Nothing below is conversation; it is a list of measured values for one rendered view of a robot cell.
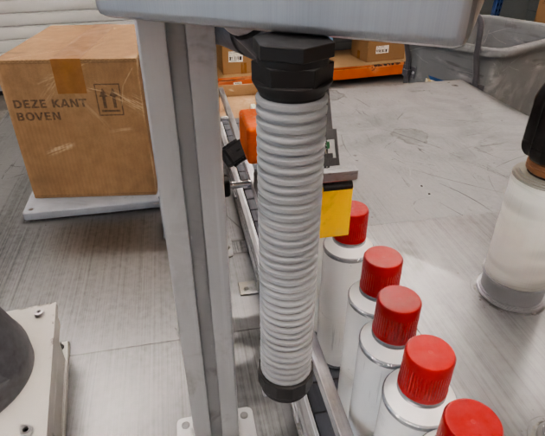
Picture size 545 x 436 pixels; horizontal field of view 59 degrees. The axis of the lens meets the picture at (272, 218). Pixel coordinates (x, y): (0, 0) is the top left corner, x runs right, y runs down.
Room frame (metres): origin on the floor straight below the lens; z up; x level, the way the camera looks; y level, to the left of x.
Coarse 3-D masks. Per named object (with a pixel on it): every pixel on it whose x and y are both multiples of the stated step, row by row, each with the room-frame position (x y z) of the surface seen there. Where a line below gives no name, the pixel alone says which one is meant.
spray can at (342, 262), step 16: (352, 208) 0.40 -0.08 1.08; (368, 208) 0.40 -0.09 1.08; (352, 224) 0.38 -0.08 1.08; (336, 240) 0.39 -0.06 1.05; (352, 240) 0.38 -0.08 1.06; (368, 240) 0.40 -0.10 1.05; (336, 256) 0.38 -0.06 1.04; (352, 256) 0.38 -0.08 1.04; (336, 272) 0.38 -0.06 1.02; (352, 272) 0.38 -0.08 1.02; (320, 288) 0.40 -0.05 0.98; (336, 288) 0.38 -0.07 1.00; (320, 304) 0.40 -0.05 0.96; (336, 304) 0.38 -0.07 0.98; (320, 320) 0.39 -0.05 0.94; (336, 320) 0.38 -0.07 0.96; (320, 336) 0.39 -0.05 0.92; (336, 336) 0.38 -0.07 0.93; (336, 352) 0.38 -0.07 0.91; (336, 368) 0.38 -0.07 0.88
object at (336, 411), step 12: (228, 108) 1.03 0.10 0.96; (228, 120) 0.98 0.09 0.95; (252, 168) 0.73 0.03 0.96; (252, 180) 0.69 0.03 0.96; (312, 348) 0.33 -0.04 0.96; (312, 360) 0.32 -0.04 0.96; (324, 360) 0.32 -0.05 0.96; (324, 372) 0.30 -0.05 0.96; (324, 384) 0.29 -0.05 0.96; (324, 396) 0.28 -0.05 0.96; (336, 396) 0.28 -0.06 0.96; (336, 408) 0.26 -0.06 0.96; (336, 420) 0.25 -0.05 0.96; (348, 420) 0.25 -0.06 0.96; (336, 432) 0.25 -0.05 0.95; (348, 432) 0.24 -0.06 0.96
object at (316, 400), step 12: (228, 132) 1.09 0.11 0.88; (240, 168) 0.90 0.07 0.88; (240, 180) 0.85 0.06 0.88; (252, 192) 0.80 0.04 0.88; (252, 204) 0.75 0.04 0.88; (252, 216) 0.71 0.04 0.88; (336, 372) 0.37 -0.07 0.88; (312, 384) 0.35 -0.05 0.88; (336, 384) 0.35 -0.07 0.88; (312, 396) 0.34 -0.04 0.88; (312, 408) 0.32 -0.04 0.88; (324, 408) 0.32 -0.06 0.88; (324, 420) 0.31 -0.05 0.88; (324, 432) 0.30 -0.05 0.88
